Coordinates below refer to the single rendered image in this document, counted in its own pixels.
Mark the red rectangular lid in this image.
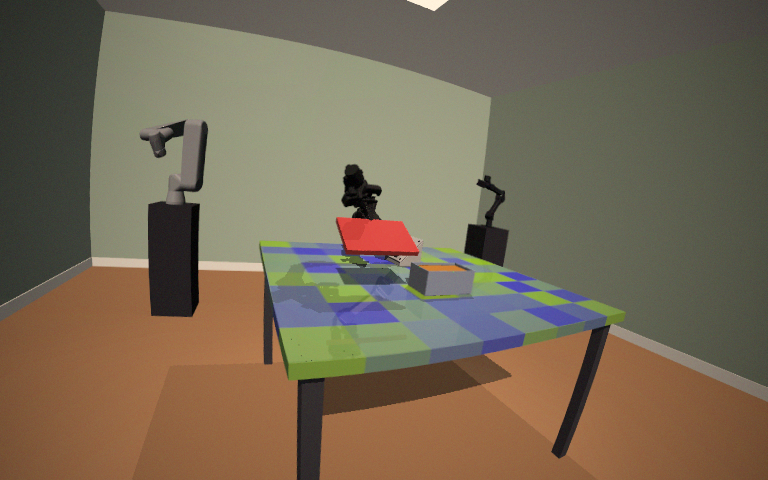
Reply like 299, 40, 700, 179
335, 217, 419, 256

